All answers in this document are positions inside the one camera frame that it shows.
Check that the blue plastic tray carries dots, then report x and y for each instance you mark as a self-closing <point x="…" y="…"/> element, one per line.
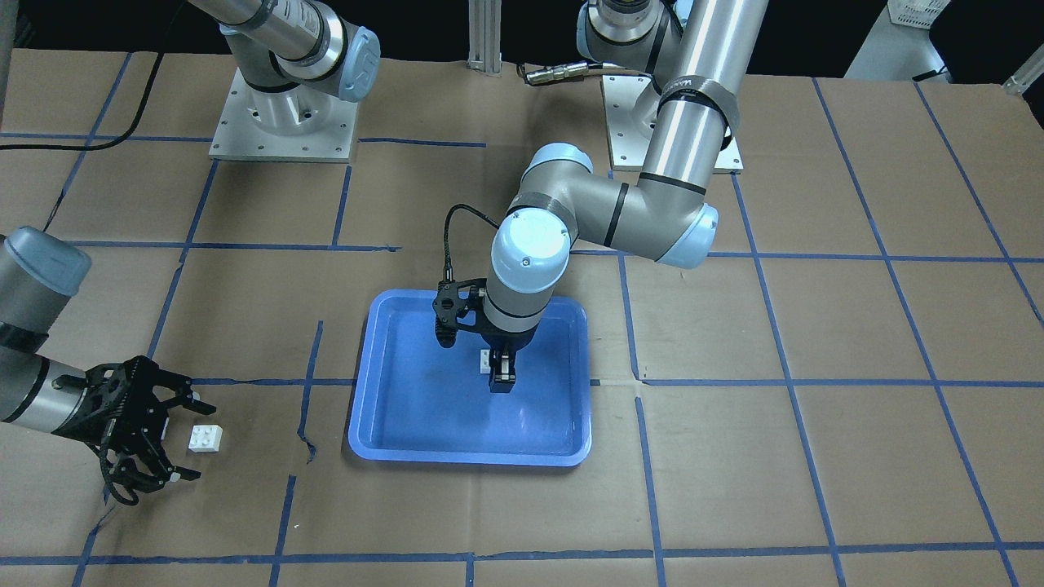
<point x="415" y="401"/>

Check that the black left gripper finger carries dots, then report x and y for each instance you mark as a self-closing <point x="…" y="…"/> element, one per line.
<point x="502" y="366"/>

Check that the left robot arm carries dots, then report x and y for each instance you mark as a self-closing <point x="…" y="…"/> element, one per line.
<point x="696" y="64"/>

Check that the aluminium profile post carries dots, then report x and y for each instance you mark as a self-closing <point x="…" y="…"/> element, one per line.
<point x="484" y="54"/>

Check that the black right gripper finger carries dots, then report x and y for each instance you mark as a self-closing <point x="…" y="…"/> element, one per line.
<point x="138" y="464"/>
<point x="183" y="395"/>

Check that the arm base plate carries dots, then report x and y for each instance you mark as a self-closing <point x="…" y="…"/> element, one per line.
<point x="297" y="125"/>
<point x="630" y="114"/>

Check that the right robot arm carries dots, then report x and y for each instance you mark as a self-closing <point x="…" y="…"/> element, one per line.
<point x="130" y="190"/>

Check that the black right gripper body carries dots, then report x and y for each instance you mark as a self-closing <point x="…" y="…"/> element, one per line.
<point x="130" y="451"/>

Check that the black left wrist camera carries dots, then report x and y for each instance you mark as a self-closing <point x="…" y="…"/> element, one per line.
<point x="459" y="306"/>

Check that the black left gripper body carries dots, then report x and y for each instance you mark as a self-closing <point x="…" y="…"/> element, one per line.
<point x="504" y="339"/>

